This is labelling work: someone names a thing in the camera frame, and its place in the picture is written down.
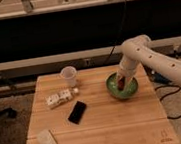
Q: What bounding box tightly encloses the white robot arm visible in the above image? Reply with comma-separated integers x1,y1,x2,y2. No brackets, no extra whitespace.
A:
116,35,181,90

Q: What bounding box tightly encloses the green ceramic bowl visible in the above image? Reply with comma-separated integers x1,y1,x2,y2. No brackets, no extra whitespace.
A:
106,73,139,100

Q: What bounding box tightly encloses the blue power adapter box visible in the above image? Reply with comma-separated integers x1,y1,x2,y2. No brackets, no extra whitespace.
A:
153,72,168,84

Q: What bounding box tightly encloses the clear plastic cup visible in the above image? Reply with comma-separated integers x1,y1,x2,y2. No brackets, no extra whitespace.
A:
60,66,77,87

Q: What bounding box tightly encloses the black rectangular block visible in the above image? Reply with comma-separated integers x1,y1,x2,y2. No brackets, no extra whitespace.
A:
68,101,87,124

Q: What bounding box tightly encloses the white plastic bottle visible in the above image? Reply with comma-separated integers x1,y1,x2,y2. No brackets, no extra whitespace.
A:
45,88,79,109

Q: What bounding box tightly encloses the beige sponge block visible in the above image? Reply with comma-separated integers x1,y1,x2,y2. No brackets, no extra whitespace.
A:
36,129,58,144

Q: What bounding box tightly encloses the black chair base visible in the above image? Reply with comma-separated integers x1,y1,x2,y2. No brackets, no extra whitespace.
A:
0,108,17,119

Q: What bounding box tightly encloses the black hanging cable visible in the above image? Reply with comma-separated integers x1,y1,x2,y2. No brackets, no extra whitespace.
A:
93,0,139,67

